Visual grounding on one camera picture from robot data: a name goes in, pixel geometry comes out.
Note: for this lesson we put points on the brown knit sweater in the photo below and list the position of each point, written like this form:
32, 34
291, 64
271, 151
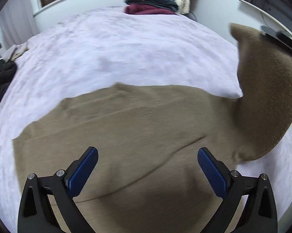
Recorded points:
141, 131

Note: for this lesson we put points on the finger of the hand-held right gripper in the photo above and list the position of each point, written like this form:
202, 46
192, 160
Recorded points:
279, 38

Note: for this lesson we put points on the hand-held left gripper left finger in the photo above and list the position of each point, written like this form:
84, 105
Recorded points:
84, 172

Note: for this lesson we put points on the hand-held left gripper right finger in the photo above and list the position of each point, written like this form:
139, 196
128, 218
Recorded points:
212, 174

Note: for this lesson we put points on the lavender bed blanket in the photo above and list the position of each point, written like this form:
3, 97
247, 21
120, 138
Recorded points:
116, 48

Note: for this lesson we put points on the black jacket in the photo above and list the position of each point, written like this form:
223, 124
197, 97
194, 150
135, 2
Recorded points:
1, 75

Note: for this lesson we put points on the beige cloth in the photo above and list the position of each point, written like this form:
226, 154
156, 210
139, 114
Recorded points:
18, 52

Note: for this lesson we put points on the white curtain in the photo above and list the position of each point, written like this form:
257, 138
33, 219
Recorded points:
17, 21

